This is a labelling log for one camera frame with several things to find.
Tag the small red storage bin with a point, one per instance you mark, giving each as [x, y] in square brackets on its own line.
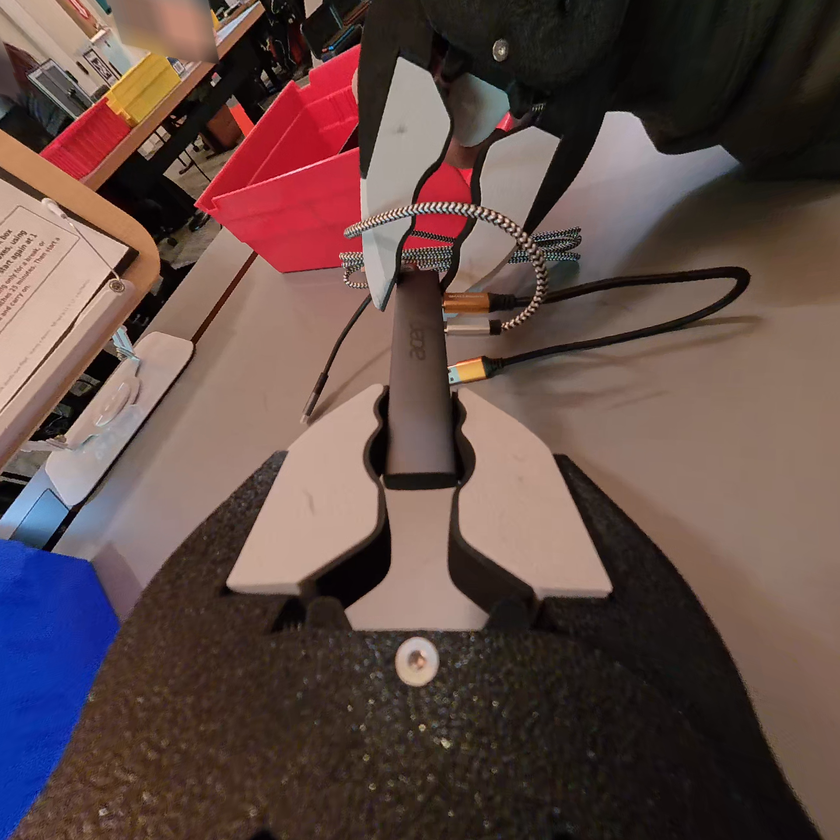
[85, 141]

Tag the blue cloth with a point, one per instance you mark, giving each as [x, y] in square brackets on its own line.
[46, 656]

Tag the wooden sheet board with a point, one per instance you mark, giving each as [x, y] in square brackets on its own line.
[148, 262]

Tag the printed instruction sheet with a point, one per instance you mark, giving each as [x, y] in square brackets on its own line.
[39, 275]

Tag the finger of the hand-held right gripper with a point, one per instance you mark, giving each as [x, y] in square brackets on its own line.
[394, 164]
[512, 190]

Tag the dark grey usb hub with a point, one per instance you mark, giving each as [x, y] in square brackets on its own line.
[420, 407]

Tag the large red storage bin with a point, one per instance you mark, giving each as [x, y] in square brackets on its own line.
[289, 216]

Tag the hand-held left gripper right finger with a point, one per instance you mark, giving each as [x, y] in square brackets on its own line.
[525, 512]

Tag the metal stand base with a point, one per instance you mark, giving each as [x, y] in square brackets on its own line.
[157, 367]

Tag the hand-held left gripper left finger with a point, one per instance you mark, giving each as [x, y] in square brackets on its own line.
[315, 512]

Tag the person's right forearm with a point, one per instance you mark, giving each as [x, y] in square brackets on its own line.
[754, 79]

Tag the wooden work table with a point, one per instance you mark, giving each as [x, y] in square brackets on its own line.
[197, 72]

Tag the grey device box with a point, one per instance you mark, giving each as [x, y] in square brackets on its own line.
[56, 88]

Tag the black and white marker tag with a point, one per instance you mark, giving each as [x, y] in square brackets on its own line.
[97, 62]

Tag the yellow storage bin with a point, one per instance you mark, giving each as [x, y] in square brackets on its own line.
[141, 88]

